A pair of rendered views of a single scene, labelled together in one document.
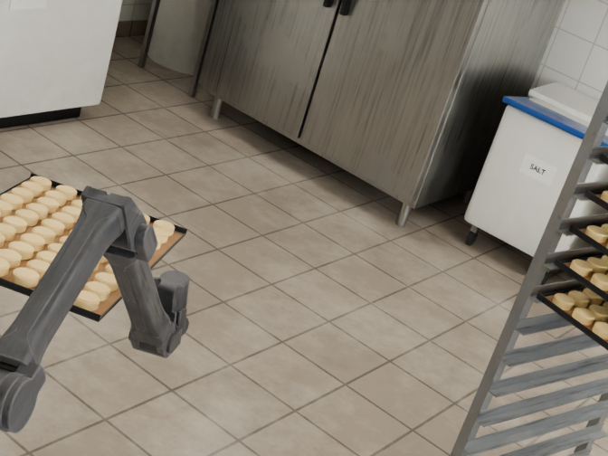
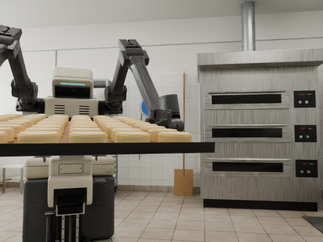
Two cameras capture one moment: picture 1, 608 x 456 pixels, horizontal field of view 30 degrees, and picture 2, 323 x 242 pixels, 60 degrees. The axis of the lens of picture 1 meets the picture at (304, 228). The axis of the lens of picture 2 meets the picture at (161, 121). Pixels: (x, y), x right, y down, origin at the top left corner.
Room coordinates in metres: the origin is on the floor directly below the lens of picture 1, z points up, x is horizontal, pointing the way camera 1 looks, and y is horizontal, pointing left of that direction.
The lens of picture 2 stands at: (2.77, 0.45, 0.95)
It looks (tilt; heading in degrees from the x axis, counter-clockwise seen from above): 3 degrees up; 158
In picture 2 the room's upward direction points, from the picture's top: straight up
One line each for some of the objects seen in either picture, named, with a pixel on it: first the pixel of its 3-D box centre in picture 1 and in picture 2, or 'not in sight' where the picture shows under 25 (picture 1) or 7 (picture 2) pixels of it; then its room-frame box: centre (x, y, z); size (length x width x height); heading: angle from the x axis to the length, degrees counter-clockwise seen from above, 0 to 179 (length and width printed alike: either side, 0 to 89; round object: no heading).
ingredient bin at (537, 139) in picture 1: (551, 185); not in sight; (5.17, -1.06, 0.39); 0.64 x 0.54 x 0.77; 152
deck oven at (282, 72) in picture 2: not in sight; (253, 132); (-0.46, 3.16, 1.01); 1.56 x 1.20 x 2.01; 60
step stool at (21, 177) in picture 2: not in sight; (21, 178); (-2.62, 0.04, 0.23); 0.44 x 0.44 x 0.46; 52
